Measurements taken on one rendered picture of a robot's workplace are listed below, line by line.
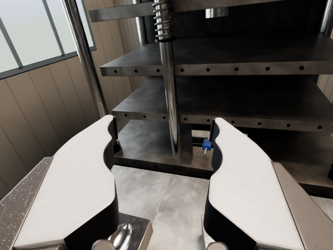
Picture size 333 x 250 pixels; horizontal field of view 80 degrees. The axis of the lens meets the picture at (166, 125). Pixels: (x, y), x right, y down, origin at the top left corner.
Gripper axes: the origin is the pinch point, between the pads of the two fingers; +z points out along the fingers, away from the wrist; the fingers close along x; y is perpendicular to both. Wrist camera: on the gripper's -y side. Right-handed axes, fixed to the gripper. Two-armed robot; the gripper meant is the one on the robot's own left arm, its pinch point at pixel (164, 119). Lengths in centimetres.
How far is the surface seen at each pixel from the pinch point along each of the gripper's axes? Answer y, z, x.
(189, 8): -6, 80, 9
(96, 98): 36, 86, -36
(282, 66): 12, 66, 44
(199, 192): 64, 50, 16
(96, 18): -1, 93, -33
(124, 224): 61, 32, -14
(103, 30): 24, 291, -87
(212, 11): -5, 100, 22
